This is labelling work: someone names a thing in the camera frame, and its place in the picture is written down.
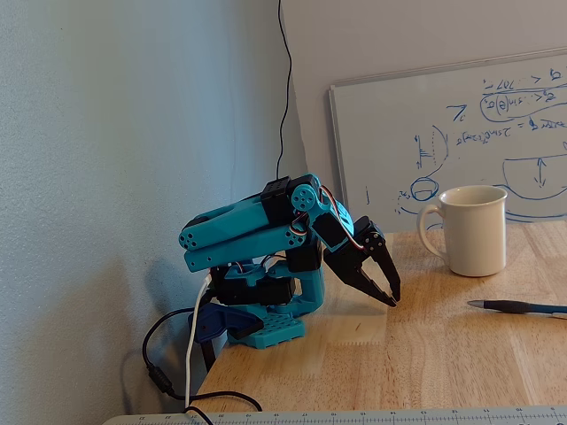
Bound blue table clamp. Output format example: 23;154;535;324
188;303;265;373

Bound whiteboard with blue writing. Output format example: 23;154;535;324
328;47;567;236

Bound cream ceramic mug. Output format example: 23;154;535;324
416;184;509;278

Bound black power cable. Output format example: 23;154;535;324
141;305;263;425

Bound thin black hanging cable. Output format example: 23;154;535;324
275;0;293;179

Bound white usb cable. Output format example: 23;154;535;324
183;274;212;411

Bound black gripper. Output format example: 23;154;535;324
322;215;402;308

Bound dark blue pen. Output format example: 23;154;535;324
467;298;567;320

